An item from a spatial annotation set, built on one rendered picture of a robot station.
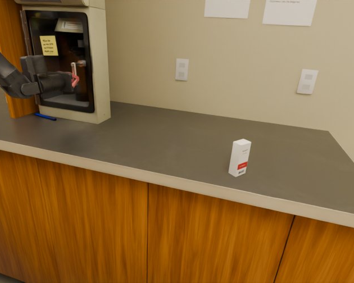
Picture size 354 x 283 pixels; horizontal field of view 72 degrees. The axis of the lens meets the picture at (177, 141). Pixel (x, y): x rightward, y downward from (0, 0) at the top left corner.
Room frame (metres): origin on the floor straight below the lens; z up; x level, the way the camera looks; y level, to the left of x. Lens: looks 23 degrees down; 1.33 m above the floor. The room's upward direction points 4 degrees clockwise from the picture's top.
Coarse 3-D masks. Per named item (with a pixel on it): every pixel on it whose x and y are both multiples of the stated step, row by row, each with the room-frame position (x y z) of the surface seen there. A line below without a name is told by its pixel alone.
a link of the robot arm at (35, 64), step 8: (24, 56) 0.81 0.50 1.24; (32, 56) 0.81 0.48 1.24; (40, 56) 0.83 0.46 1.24; (24, 64) 0.80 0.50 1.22; (32, 64) 0.81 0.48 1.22; (40, 64) 0.82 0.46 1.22; (24, 72) 0.80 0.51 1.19; (32, 72) 0.80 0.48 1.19; (40, 72) 0.82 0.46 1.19; (32, 80) 0.79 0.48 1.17; (24, 88) 0.75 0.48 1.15; (32, 88) 0.77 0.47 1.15
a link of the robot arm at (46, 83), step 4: (36, 76) 0.81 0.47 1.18; (44, 76) 0.85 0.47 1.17; (36, 80) 0.81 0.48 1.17; (40, 80) 0.81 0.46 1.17; (44, 80) 0.82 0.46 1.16; (48, 80) 0.84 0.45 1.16; (40, 84) 0.81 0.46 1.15; (44, 84) 0.81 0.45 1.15; (48, 84) 0.83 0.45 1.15; (52, 84) 0.84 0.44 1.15; (40, 88) 0.80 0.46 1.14; (44, 88) 0.81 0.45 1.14; (48, 88) 0.83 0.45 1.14; (52, 88) 0.84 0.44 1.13; (40, 92) 0.81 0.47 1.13; (44, 92) 0.81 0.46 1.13; (48, 92) 0.84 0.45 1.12
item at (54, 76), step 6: (48, 72) 0.92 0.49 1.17; (54, 72) 0.92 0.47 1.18; (54, 78) 0.87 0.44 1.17; (60, 78) 0.89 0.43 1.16; (66, 78) 0.90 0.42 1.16; (54, 84) 0.85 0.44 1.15; (60, 84) 0.88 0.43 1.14; (66, 84) 0.90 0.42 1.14; (54, 90) 0.86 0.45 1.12; (66, 90) 0.91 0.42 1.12; (72, 90) 0.91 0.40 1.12
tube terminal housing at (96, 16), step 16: (96, 0) 1.09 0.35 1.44; (96, 16) 1.08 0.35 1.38; (96, 32) 1.07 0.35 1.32; (96, 48) 1.07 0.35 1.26; (96, 64) 1.06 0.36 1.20; (96, 80) 1.05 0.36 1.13; (96, 96) 1.04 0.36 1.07; (48, 112) 1.11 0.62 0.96; (64, 112) 1.09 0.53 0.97; (80, 112) 1.06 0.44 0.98; (96, 112) 1.04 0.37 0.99
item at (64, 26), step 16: (32, 16) 1.10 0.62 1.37; (48, 16) 1.08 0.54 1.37; (64, 16) 1.06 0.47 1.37; (80, 16) 1.04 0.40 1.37; (32, 32) 1.10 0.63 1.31; (48, 32) 1.08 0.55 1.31; (64, 32) 1.06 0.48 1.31; (80, 32) 1.04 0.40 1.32; (32, 48) 1.11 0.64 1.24; (64, 48) 1.06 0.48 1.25; (80, 48) 1.04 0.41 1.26; (48, 64) 1.09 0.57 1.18; (64, 64) 1.06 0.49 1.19; (80, 80) 1.04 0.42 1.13; (48, 96) 1.09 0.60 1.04; (64, 96) 1.07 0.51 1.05; (80, 96) 1.05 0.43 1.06
